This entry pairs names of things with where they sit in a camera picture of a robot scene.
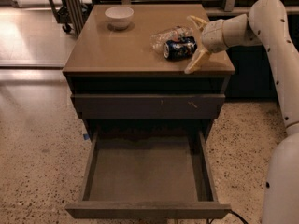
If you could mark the black wheeled cart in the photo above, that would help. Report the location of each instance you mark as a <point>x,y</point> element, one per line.
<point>61,15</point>

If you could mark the blue tape piece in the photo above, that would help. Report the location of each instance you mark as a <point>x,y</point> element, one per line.
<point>86,136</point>

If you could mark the closed top drawer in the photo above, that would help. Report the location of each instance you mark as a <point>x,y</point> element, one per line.
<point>147,106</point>

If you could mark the brown drawer cabinet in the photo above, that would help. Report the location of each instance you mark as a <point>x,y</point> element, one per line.
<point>106,61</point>

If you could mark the blue pepsi can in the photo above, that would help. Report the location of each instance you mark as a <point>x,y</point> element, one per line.
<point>181,49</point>

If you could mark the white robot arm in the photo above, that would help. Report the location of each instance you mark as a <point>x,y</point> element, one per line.
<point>266,24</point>

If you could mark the clear plastic water bottle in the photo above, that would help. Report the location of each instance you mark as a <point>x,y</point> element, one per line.
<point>176,33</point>

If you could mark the white ceramic bowl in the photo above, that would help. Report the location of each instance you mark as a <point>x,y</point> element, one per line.
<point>119,17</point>

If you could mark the metal frame post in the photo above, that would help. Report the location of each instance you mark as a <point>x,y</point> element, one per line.
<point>75,14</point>

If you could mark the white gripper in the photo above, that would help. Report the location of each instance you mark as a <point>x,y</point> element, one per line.
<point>213,36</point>

